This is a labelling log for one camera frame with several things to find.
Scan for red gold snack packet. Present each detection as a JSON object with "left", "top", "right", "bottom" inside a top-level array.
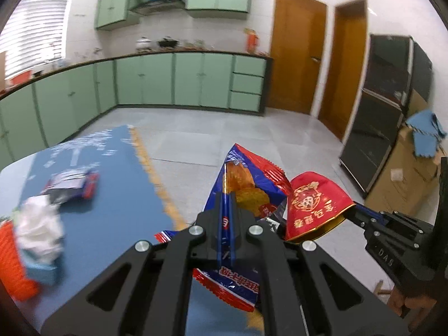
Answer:
[{"left": 284, "top": 171, "right": 356, "bottom": 244}]

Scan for black glass cabinet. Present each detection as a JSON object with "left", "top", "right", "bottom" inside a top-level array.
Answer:
[{"left": 339, "top": 34, "right": 434, "bottom": 199}]

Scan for blue red snack bag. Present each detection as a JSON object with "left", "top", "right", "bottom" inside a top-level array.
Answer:
[{"left": 154, "top": 143, "right": 293, "bottom": 313}]

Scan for white window blind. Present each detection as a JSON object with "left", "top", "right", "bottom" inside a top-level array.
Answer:
[{"left": 0, "top": 0, "right": 77, "bottom": 78}]

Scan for wooden door with handle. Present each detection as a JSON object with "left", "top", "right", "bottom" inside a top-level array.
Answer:
[{"left": 268, "top": 0, "right": 328, "bottom": 115}]

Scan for large cardboard box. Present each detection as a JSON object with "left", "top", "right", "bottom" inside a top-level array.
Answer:
[{"left": 364, "top": 91, "right": 447, "bottom": 218}]

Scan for silver snack wrapper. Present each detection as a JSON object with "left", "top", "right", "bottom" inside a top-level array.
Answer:
[{"left": 40, "top": 169, "right": 100, "bottom": 204}]

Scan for person's right hand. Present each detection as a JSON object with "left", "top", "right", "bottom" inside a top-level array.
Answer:
[{"left": 391, "top": 283, "right": 436, "bottom": 327}]

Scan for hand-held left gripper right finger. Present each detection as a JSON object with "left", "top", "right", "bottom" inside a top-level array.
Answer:
[{"left": 227, "top": 192, "right": 409, "bottom": 336}]

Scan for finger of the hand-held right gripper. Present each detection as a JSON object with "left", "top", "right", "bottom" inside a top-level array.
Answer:
[
  {"left": 352, "top": 200, "right": 391, "bottom": 222},
  {"left": 344, "top": 213, "right": 370, "bottom": 232}
]

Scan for light blue paper cup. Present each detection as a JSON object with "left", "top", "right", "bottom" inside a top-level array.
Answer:
[{"left": 25, "top": 261, "right": 59, "bottom": 286}]

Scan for crumpled white tissue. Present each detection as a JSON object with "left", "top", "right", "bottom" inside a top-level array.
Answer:
[{"left": 14, "top": 195, "right": 65, "bottom": 266}]

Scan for blue tree-print table mat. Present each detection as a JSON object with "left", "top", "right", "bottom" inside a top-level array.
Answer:
[{"left": 21, "top": 124, "right": 265, "bottom": 336}]

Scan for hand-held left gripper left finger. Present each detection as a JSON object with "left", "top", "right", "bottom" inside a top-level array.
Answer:
[{"left": 42, "top": 192, "right": 227, "bottom": 336}]

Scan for green lower kitchen cabinets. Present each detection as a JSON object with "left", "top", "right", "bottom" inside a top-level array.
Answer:
[{"left": 0, "top": 52, "right": 274, "bottom": 172}]

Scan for blue foam mats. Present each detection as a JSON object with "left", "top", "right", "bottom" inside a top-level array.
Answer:
[{"left": 406, "top": 109, "right": 448, "bottom": 157}]

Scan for range hood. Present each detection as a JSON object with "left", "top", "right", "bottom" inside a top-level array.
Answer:
[{"left": 128, "top": 0, "right": 186, "bottom": 17}]

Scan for plain wooden door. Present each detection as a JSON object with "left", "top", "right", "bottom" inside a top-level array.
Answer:
[{"left": 318, "top": 0, "right": 369, "bottom": 141}]

